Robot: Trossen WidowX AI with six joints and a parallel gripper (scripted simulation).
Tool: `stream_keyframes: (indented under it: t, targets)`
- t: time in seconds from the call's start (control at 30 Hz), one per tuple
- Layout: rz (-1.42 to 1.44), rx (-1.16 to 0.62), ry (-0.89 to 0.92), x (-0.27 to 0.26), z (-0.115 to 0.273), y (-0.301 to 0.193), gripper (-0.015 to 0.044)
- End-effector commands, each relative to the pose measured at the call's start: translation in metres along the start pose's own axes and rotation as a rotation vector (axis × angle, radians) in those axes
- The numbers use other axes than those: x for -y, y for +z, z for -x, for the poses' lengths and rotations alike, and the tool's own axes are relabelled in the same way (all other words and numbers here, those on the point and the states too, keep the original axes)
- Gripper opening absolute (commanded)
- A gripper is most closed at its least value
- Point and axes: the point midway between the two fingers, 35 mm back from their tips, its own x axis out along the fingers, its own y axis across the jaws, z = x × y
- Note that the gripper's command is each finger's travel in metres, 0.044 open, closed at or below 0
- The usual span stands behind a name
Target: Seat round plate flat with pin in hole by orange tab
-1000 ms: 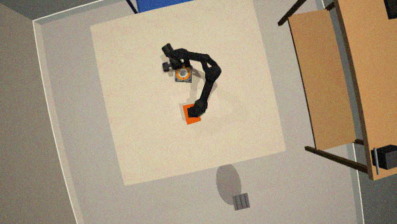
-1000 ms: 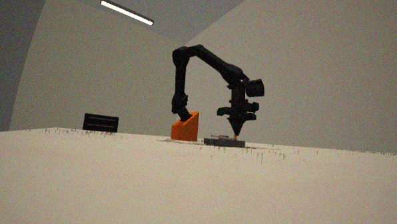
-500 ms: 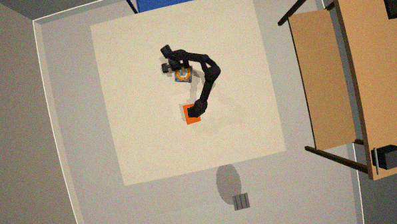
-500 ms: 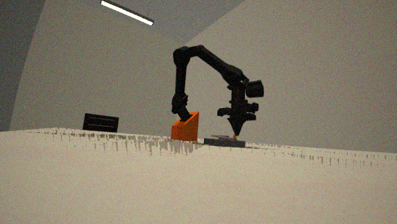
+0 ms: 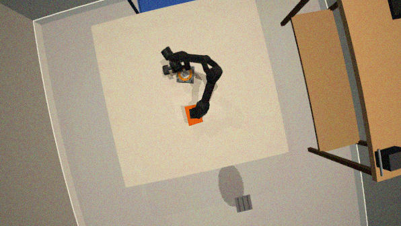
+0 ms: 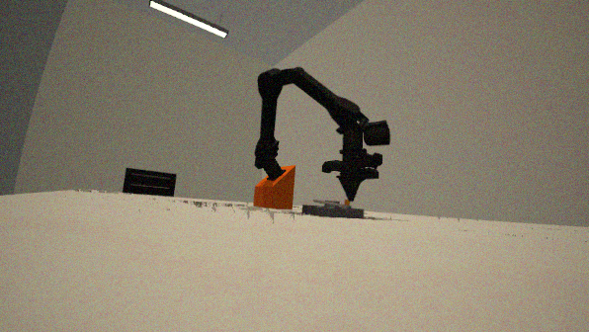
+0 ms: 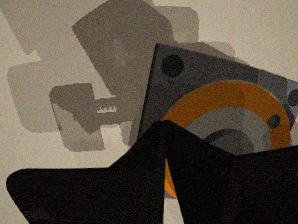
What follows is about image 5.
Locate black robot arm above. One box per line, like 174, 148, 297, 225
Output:
161, 47, 223, 119

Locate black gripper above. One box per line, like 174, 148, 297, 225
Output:
163, 62, 191, 75

